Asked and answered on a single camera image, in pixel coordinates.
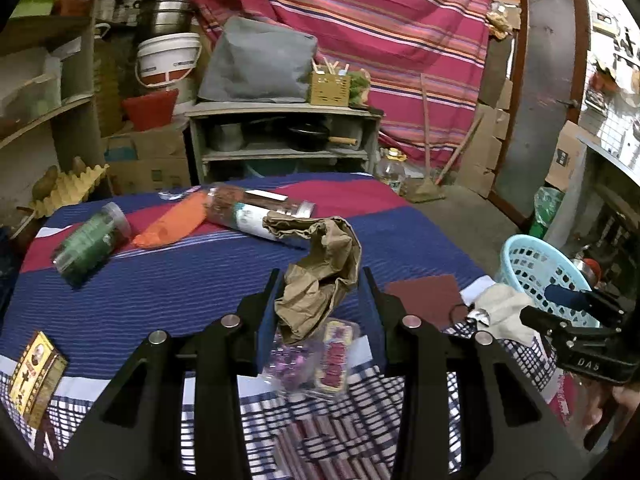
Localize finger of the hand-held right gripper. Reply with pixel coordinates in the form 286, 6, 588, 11
545, 284, 626, 326
519, 306, 601, 343

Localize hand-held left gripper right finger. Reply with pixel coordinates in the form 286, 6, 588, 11
361, 266, 588, 480

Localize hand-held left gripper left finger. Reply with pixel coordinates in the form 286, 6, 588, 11
60, 267, 283, 480

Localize white paper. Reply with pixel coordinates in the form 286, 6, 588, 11
465, 282, 543, 348

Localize light blue plastic basket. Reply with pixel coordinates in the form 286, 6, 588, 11
495, 234, 601, 328

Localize brown paper bag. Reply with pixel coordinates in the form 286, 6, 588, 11
262, 215, 363, 346

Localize person's right hand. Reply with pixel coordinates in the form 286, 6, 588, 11
580, 382, 640, 448

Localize brown sandpaper sheet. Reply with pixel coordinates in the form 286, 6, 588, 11
385, 274, 468, 331

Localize purple bead blister pack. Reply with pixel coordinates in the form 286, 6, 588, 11
265, 319, 362, 402

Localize green plastic bag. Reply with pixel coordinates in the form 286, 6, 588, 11
529, 186, 566, 241

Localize clear jar with dark red contents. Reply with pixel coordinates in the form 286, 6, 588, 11
205, 185, 318, 246

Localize clear plastic oil bottle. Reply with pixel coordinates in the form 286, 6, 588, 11
375, 147, 407, 196

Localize cardboard box with black print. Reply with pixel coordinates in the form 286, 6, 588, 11
545, 120, 586, 191

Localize small clear plastic wrapper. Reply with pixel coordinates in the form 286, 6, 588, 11
159, 187, 201, 202

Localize flattened cardboard sheets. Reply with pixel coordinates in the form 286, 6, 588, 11
457, 75, 513, 198

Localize black frying pan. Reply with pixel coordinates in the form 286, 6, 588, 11
287, 122, 361, 153

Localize small steel pot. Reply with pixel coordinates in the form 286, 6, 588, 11
210, 122, 246, 153

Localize clear jar with green contents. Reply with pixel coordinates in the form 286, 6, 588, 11
51, 202, 132, 286

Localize cardboard box with blue label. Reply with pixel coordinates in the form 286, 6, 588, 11
102, 127, 193, 196

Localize small grey shelf unit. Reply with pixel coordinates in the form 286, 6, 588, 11
185, 100, 383, 183

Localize grey metal door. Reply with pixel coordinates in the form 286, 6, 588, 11
490, 0, 591, 226

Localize green leafy bunch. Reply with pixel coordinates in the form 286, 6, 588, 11
347, 70, 372, 106

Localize wooden utensil holder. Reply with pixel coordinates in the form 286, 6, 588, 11
310, 57, 351, 107

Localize paper egg carton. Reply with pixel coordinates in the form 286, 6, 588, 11
27, 162, 111, 218

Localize yellow printed box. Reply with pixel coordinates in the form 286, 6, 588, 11
7, 330, 68, 431

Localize red plastic basin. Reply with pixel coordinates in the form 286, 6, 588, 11
121, 89, 180, 131

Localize grey fabric bag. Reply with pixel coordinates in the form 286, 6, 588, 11
197, 16, 318, 103

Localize pink striped cloth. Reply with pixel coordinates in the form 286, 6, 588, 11
187, 0, 496, 171

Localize white plastic bucket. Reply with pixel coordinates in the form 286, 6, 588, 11
135, 32, 203, 88

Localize large steel pot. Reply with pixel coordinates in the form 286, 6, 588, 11
134, 0, 196, 41

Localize red packet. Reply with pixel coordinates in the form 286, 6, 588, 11
55, 0, 96, 16

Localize green plastic tray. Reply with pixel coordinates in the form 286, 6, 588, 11
7, 0, 56, 21

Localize wooden handled broom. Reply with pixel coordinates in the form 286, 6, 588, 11
407, 72, 446, 203

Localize wooden wall shelf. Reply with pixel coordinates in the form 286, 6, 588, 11
0, 0, 108, 181

